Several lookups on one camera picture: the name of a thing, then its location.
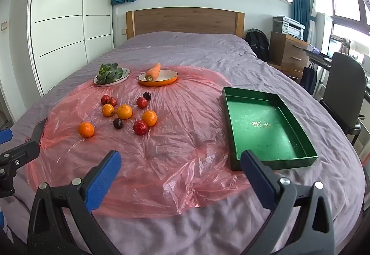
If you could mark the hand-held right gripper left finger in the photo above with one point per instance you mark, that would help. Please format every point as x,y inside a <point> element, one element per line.
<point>104,180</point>

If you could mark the black backpack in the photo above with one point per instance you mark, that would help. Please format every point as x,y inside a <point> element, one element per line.
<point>257,44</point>

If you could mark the navy bag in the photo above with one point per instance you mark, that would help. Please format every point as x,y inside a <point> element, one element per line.
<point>308,80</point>

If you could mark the white printer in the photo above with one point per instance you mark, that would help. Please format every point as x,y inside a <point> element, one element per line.
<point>289,26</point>

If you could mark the light switch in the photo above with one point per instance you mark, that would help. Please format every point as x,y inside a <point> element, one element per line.
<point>4,25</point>

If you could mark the white wardrobe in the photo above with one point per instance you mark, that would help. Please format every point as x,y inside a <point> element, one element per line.
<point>63,26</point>

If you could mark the carrot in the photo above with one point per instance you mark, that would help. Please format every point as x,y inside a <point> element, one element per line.
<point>153,72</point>

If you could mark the orange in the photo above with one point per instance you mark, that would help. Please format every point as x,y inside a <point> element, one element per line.
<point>108,110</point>
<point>124,112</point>
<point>86,130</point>
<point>149,118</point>

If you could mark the orange rimmed white plate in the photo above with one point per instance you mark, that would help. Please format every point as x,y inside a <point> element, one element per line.
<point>167,77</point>

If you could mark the pink plastic sheet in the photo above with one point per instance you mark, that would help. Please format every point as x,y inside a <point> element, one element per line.
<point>179,133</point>

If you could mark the grey office chair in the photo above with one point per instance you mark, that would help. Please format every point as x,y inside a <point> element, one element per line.
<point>344,90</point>

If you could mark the grey desk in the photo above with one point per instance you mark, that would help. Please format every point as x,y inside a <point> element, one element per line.
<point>318,54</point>

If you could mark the green rectangular tray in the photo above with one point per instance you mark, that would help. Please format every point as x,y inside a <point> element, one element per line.
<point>266,127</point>

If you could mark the red plum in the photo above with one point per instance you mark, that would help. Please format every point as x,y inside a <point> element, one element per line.
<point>140,127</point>
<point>142,102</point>
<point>104,99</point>
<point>112,102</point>

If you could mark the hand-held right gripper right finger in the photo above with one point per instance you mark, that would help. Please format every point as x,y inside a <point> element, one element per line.
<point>257,177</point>

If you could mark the wooden headboard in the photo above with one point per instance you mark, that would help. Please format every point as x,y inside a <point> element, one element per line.
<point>185,21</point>

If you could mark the white oval plate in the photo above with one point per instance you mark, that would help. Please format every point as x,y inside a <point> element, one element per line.
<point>124,73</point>

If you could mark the green bok choy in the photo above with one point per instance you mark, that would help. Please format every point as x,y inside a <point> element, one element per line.
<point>108,73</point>

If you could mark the wooden dresser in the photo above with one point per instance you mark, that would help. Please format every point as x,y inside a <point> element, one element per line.
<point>286,52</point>

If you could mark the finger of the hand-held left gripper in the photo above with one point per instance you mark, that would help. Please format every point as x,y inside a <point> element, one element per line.
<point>5,136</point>
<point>20,152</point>

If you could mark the dark purple plum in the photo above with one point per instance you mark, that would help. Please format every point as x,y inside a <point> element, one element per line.
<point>147,95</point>
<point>117,123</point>

